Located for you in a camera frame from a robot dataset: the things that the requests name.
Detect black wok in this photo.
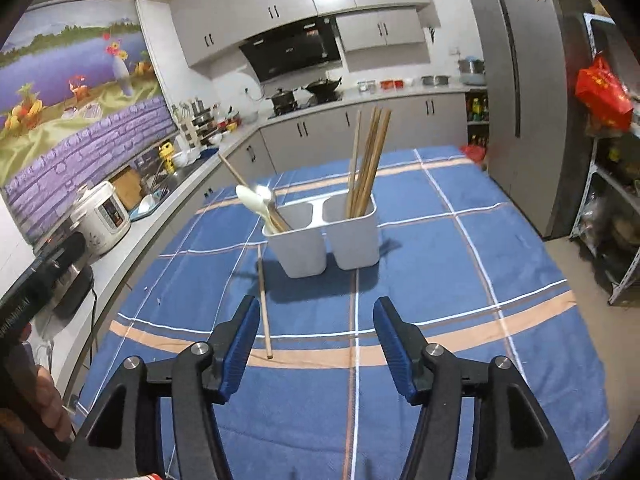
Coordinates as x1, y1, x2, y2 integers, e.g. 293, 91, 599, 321
304, 77, 344, 99

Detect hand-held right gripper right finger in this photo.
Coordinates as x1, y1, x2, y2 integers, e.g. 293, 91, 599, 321
373, 296, 576, 480

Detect blue plaid tablecloth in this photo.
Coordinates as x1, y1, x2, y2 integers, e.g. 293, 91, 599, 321
75, 145, 612, 480

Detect person's left hand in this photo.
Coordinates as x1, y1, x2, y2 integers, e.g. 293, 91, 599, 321
20, 324, 74, 442

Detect bottles in open cabinet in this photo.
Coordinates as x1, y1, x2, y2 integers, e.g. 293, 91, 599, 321
467, 96, 489, 124

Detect grey upper cabinets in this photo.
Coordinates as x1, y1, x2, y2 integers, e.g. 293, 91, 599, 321
169, 0, 442, 70

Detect white two-compartment utensil holder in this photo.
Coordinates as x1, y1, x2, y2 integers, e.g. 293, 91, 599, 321
261, 197, 379, 279

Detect black cooking pot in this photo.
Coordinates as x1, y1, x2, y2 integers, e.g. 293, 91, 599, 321
269, 88, 297, 112

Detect wooden spice rack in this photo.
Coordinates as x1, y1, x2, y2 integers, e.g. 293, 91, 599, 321
172, 99, 222, 147

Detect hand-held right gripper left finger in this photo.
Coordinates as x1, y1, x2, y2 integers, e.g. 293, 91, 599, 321
62, 295, 262, 480

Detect grey cabinets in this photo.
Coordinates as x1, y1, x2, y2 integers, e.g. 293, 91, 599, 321
197, 92, 469, 213
169, 0, 442, 70

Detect purple landscape wall mural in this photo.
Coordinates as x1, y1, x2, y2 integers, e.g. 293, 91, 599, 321
0, 0, 179, 242

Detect black countertop appliance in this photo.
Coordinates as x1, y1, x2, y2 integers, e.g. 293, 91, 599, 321
50, 264, 95, 322

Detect wooden chopstick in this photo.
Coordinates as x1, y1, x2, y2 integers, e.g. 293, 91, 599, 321
354, 107, 382, 219
362, 109, 393, 217
256, 244, 275, 360
358, 108, 388, 218
350, 106, 377, 219
348, 110, 362, 219

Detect steel steamer pot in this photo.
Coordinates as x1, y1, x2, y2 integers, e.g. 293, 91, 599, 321
457, 57, 487, 86

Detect white rice cooker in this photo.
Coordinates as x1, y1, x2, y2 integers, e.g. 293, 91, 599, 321
69, 181, 132, 259

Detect red plastic bag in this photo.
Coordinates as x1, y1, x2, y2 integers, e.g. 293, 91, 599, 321
574, 54, 634, 132

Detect metal storage shelf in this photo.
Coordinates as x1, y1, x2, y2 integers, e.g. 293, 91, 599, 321
569, 12, 640, 307

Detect steel sink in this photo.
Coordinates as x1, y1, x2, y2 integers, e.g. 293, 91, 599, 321
129, 172, 173, 223

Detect grey refrigerator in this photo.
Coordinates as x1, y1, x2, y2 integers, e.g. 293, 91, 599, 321
463, 0, 597, 240

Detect wooden cutting board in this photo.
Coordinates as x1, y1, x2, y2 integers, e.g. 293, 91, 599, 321
107, 167, 144, 212

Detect white plastic spoon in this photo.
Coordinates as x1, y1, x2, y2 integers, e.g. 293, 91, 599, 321
235, 185, 283, 235

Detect grey lower cabinets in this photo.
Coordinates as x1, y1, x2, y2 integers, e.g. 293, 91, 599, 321
197, 92, 469, 213

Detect wooden utensil handle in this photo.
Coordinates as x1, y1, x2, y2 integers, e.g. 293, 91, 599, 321
218, 153, 294, 231

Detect black range hood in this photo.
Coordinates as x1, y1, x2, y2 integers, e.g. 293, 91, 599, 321
238, 16, 344, 84

